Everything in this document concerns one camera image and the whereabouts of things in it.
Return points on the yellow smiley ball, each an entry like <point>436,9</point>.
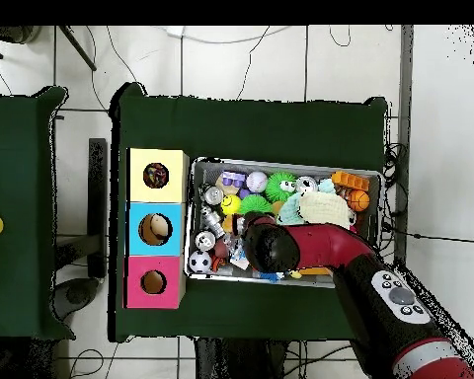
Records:
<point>231,204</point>

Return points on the cream waffle cloth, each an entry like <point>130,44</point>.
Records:
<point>324,209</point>

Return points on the wooden box with three holes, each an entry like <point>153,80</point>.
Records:
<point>154,244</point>

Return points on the colourful spotted cloth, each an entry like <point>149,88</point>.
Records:
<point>156,175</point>

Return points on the mint waffle cloth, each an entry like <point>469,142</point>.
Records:
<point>288,211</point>

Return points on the white toy baseball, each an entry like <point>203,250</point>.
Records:
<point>256,181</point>

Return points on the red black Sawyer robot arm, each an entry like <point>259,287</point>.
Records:
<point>331,244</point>

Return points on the silver drink can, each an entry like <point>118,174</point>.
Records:
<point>306,184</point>

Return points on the dark green table cloth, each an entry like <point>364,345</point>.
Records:
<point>260,130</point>
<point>15,158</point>

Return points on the green spiky toy with eyes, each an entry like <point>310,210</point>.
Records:
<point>278,183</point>

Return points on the black white soccer ball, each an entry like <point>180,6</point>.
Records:
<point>199,262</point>

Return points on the orange toy basketball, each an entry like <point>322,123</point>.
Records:
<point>357,200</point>

